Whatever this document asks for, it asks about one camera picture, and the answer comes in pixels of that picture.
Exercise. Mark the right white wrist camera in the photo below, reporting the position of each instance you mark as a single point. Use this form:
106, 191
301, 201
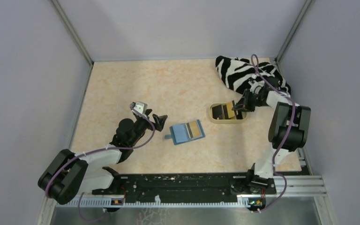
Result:
255, 86

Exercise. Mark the stack of cards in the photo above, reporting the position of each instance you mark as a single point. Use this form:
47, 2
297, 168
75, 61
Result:
217, 113

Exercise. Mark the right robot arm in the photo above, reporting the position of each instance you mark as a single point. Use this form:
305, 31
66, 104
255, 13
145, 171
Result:
288, 129

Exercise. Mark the blue leather card holder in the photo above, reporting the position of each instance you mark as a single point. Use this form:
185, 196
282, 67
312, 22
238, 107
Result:
178, 134

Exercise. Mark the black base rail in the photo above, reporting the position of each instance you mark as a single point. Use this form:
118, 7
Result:
187, 187

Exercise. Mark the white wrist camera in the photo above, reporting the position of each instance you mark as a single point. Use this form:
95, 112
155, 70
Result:
139, 108
255, 86

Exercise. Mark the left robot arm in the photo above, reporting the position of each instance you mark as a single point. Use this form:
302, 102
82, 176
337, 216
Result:
71, 174

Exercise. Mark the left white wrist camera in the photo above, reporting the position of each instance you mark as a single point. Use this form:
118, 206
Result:
139, 108

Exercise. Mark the white slotted cable duct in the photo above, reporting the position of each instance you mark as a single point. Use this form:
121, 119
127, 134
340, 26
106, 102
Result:
108, 202

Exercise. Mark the gold credit card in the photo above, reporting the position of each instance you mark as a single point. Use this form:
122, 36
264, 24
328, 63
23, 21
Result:
195, 128
229, 114

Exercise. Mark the zebra striped cloth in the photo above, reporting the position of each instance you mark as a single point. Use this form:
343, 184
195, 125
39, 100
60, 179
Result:
235, 73

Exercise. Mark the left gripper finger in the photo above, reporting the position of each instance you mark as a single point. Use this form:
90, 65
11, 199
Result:
159, 120
158, 127

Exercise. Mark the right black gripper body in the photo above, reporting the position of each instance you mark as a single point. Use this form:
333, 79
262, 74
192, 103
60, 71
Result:
253, 100

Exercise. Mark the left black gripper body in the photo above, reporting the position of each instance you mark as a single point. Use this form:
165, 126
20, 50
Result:
146, 123

